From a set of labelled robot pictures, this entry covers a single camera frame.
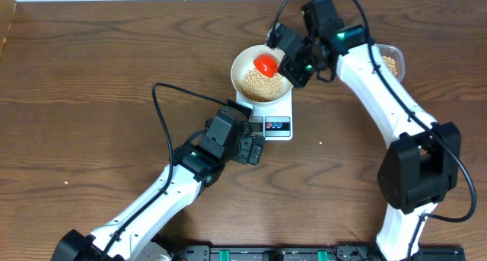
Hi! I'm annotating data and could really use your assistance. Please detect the cream ceramic bowl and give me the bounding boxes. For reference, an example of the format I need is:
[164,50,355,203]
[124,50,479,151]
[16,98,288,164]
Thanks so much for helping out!
[231,45,293,101]

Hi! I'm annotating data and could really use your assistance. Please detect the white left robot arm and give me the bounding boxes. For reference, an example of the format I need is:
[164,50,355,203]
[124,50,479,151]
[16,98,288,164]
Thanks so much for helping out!
[51,131,265,261]

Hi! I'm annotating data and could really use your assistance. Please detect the soybeans in bowl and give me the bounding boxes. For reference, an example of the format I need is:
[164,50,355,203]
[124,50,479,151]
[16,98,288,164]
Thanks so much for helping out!
[241,68,284,102]

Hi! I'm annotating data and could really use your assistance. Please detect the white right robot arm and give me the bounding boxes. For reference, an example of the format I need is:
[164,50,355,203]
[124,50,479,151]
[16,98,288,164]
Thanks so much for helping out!
[267,0,461,260]

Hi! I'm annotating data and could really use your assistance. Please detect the red plastic measuring scoop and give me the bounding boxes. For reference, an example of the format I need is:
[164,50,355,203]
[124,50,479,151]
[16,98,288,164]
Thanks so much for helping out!
[253,54,279,78]

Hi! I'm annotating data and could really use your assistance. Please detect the soybeans in plastic container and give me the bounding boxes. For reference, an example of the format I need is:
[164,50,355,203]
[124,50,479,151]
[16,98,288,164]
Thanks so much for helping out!
[382,56,398,77]

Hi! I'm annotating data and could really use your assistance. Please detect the white digital kitchen scale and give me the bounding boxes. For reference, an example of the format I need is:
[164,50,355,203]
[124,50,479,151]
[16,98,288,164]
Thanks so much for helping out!
[236,92,293,141]

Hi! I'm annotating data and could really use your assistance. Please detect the clear plastic container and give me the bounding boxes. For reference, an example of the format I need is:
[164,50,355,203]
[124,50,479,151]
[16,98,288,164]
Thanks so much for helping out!
[377,44,406,82]

